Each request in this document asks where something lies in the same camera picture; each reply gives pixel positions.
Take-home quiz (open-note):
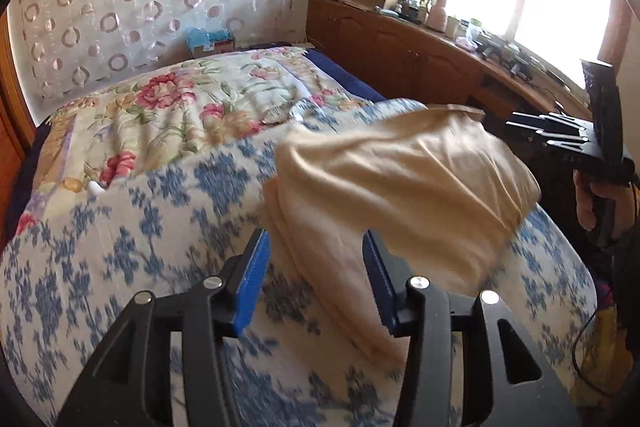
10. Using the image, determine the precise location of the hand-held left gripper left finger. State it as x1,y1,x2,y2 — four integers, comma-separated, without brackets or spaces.
55,227,273,427

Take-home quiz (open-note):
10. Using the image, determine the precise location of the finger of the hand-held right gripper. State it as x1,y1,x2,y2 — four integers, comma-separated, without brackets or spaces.
512,111,588,132
505,121,593,158

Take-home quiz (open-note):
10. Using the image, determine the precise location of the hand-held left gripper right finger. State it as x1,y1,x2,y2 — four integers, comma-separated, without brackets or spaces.
362,229,583,427

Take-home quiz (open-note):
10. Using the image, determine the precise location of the beige printed t-shirt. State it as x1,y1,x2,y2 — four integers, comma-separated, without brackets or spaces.
262,104,543,365

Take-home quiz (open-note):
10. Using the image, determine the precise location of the person's right hand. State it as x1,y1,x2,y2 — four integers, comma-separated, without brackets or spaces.
572,167,640,233

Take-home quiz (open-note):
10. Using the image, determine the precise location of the black handheld device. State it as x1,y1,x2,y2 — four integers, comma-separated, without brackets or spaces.
480,39,536,80

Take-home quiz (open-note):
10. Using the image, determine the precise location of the blue floral bed sheet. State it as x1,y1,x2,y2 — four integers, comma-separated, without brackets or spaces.
0,97,601,427

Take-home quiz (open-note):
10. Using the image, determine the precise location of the pink bottle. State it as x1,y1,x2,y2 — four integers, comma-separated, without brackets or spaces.
427,0,449,32

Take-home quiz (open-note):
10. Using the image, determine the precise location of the wooden cabinet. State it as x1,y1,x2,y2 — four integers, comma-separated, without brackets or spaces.
306,0,596,208

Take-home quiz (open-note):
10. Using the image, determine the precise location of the box with blue contents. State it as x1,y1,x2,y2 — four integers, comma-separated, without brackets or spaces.
186,27,237,58

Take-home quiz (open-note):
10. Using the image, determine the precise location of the wooden wardrobe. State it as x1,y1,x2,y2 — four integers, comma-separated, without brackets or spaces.
0,12,38,248

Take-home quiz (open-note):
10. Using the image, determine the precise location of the black cable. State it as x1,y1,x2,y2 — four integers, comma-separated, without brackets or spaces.
572,302,621,400

